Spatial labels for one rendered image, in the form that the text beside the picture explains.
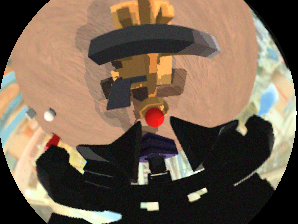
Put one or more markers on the white ball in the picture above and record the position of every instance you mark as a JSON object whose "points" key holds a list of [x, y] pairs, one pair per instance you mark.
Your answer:
{"points": [[49, 114]]}

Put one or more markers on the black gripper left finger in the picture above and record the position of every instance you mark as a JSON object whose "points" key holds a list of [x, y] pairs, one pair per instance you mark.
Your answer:
{"points": [[123, 152]]}

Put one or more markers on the red ball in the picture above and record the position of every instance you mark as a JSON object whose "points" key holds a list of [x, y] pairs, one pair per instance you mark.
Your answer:
{"points": [[154, 117]]}

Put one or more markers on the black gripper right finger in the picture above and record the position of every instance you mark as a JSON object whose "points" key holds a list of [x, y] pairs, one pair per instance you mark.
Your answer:
{"points": [[198, 142]]}

